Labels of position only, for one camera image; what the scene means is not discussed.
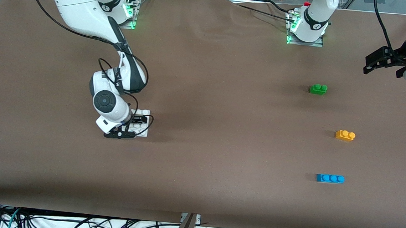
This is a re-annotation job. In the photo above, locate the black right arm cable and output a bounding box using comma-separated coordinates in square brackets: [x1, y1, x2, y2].
[16, 0, 163, 137]

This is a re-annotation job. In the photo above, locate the black cable on table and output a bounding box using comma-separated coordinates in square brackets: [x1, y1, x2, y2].
[228, 0, 294, 21]

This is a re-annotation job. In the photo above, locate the green toy block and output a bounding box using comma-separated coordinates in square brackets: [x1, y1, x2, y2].
[309, 83, 328, 96]

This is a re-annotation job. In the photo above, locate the tangled black cable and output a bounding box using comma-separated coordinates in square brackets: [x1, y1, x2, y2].
[20, 211, 181, 228]

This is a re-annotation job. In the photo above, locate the blue toy block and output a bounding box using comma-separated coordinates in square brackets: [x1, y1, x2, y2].
[316, 173, 345, 184]

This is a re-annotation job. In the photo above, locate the teal cable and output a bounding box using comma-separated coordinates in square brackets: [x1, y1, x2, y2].
[6, 207, 22, 228]

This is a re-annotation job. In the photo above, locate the yellow toy block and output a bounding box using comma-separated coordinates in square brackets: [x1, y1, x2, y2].
[335, 130, 356, 142]

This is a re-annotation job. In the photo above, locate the white studded base plate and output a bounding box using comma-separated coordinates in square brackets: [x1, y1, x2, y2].
[125, 108, 151, 138]

